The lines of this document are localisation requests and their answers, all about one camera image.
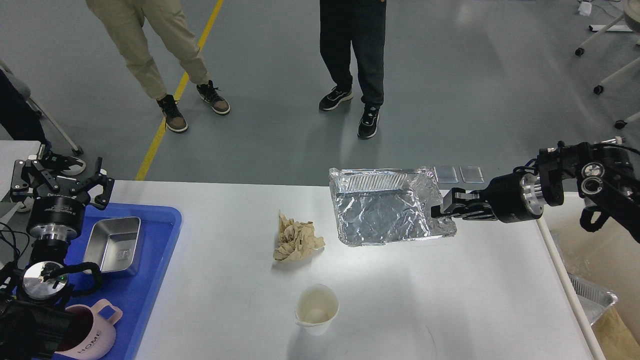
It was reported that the white side table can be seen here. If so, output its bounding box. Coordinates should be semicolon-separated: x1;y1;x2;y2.
0;140;41;200

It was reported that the black and white sneaker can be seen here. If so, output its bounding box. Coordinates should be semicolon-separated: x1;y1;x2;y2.
16;197;34;214

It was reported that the black cable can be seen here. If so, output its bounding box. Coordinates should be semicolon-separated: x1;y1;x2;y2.
0;222;21;271

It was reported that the foil tray inside bin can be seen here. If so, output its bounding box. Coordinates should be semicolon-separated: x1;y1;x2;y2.
567;273;618;326

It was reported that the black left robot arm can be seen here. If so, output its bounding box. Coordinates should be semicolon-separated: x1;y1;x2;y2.
0;157;115;360

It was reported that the grey office chair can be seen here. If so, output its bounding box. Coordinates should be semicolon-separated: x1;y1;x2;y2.
0;60;84;156

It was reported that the white wheeled chair base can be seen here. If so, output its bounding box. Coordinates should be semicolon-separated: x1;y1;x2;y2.
575;0;640;131

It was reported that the pink mug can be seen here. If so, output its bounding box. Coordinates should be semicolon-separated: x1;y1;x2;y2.
55;298;123;360

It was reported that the person in beige trousers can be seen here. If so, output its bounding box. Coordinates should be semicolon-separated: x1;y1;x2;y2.
85;0;231;134

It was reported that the blue plastic tray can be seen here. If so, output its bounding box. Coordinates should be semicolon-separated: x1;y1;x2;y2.
65;203;182;360

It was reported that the white paper cup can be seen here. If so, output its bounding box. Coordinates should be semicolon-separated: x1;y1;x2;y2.
294;284;340;337

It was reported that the person in black trousers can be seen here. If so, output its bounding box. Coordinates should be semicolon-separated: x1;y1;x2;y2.
318;0;387;139

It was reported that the stainless steel rectangular tray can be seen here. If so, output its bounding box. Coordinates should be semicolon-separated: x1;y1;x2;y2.
82;216;144;277

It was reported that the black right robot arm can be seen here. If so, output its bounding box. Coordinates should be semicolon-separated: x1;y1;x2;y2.
430;139;640;241

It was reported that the person in dark jeans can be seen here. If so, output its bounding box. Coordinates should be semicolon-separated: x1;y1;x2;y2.
0;70;87;177

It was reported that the crumpled brown paper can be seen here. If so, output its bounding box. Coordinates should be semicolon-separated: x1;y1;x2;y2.
273;212;326;263

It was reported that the left floor outlet plate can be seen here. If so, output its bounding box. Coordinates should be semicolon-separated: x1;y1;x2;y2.
434;166;459;184

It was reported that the aluminium foil tray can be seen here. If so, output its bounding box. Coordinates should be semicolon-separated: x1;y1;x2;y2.
329;166;457;248

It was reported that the white plastic bin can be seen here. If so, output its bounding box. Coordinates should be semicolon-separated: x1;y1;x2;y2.
542;193;640;360

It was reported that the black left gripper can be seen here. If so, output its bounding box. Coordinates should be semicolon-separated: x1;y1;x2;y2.
9;157;115;241

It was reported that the right floor outlet plate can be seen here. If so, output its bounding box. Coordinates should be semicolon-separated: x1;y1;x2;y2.
459;165;485;183

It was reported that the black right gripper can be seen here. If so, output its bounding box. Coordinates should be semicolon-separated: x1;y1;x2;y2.
430;172;546;223

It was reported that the floor outlet plate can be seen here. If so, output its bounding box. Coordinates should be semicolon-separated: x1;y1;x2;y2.
459;165;485;183
434;166;459;184

